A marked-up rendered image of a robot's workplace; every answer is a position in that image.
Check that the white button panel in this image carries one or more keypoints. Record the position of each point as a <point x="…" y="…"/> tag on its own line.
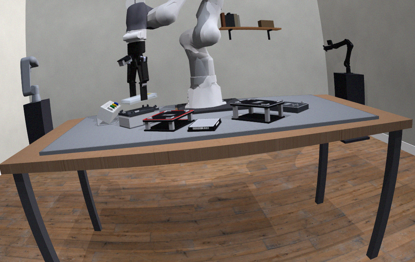
<point x="108" y="113"/>

